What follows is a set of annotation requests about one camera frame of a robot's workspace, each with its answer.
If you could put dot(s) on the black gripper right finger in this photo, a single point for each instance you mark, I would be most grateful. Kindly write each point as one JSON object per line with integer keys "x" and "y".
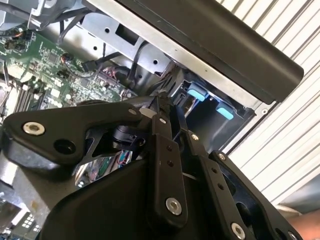
{"x": 217, "y": 180}

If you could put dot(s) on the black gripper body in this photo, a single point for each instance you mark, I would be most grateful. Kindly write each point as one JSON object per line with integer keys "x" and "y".
{"x": 112, "y": 205}

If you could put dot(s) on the hard disk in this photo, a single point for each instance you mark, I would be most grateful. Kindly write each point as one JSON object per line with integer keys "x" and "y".
{"x": 197, "y": 93}

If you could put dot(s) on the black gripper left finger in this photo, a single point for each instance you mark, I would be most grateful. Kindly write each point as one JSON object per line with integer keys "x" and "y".
{"x": 60, "y": 125}

